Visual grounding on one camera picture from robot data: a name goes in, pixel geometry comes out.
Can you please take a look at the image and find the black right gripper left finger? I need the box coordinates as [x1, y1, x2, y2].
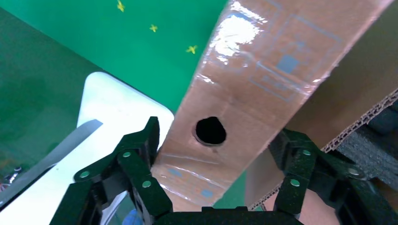
[49, 116, 173, 225]

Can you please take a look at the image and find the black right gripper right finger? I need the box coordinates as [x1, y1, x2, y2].
[268, 128, 398, 225]

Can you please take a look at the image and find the small brown cardboard piece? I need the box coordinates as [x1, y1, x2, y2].
[151, 0, 396, 212]

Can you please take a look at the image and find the large open cardboard carton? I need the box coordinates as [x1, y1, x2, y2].
[244, 0, 398, 225]

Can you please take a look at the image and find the black notched foam block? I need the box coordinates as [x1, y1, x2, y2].
[337, 99, 398, 192]

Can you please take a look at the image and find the green tablecloth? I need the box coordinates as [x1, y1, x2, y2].
[0, 0, 249, 209]

